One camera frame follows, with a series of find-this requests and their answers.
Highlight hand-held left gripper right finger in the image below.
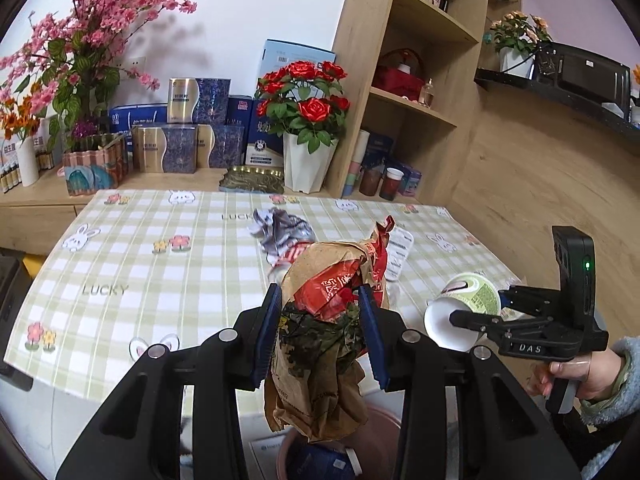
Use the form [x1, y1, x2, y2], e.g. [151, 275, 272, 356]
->
[356, 285, 583, 480]

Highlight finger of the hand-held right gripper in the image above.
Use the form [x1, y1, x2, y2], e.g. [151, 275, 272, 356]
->
[500, 285, 563, 317]
[449, 310, 531, 341]

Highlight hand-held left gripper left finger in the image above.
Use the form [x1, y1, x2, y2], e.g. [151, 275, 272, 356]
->
[55, 284, 283, 480]

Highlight green instant noodle cup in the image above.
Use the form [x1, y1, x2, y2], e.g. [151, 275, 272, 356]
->
[424, 272, 502, 353]

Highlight red snack wrapper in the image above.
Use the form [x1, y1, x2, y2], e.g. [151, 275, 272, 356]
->
[292, 215, 397, 325]

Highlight brown paper bag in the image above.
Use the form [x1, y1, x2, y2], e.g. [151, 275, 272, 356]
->
[264, 240, 392, 443]

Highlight white printed packet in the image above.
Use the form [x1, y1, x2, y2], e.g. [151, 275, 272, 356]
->
[384, 227, 417, 281]

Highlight pink plastic bin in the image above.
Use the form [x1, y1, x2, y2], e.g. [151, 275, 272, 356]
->
[275, 400, 402, 480]

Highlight grey white wrapper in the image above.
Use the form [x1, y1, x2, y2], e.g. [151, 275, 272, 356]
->
[249, 206, 317, 267]

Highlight person's right forearm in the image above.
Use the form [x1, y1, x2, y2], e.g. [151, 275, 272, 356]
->
[580, 337, 640, 431]

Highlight person's right hand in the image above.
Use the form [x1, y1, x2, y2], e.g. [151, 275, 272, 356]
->
[527, 349, 623, 403]

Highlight green checked tablecloth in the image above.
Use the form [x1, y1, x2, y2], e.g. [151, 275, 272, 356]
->
[4, 189, 523, 403]

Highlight blue packet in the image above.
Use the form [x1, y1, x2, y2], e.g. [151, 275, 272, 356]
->
[289, 444, 357, 480]

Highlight small blue box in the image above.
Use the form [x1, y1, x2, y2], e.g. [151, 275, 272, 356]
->
[397, 162, 423, 198]

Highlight red paper cup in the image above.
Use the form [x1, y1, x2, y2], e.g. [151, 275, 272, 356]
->
[378, 167, 404, 202]

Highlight brown glass cup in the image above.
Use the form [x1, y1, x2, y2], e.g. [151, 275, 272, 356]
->
[358, 165, 384, 197]

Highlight white plastic flowerpot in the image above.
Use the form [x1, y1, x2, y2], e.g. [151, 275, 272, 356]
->
[283, 132, 338, 194]

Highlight stack of pastel cups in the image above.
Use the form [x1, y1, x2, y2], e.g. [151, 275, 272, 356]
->
[341, 129, 372, 199]

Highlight dark picture box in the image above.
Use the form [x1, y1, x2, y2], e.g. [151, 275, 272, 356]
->
[365, 132, 397, 171]

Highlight dark blue box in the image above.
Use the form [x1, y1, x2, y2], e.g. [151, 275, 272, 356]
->
[227, 95, 257, 127]

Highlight black microwave oven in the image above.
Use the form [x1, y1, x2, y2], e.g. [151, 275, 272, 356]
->
[531, 42, 632, 117]

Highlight red rose plant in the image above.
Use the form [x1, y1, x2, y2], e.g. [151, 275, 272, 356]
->
[254, 60, 352, 155]

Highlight small white flowerpot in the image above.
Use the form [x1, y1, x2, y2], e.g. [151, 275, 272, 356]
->
[499, 47, 536, 79]

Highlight striped wooden planter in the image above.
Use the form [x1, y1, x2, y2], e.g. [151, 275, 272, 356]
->
[62, 132, 129, 197]

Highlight blue white flat box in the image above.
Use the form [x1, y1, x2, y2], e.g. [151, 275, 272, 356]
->
[109, 104, 169, 137]

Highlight red basket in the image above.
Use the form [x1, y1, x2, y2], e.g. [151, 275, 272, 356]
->
[372, 48, 427, 104]

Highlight black chair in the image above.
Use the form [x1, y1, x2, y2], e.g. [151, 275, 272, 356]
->
[0, 254, 34, 392]

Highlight orange rose plant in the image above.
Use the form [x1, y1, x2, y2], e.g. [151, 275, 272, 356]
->
[489, 10, 554, 58]

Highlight purple artificial flowers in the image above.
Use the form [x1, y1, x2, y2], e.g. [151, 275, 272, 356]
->
[70, 117, 101, 142]

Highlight light blue large box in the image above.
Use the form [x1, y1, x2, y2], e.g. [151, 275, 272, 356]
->
[256, 39, 337, 103]

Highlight white vase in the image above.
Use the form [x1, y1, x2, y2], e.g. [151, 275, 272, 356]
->
[15, 136, 41, 187]

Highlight row of small amber bottles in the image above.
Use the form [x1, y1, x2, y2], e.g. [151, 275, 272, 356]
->
[0, 159, 25, 194]

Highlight wooden shelf unit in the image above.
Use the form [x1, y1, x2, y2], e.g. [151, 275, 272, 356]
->
[324, 0, 492, 206]

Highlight orange artificial flowers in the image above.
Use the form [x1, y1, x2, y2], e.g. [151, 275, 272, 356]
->
[0, 85, 43, 143]

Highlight pink blossom artificial plant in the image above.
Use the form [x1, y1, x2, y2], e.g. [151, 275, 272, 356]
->
[0, 0, 198, 153]

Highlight black wall shelf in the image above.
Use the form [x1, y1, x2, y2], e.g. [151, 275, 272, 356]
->
[474, 66, 640, 144]

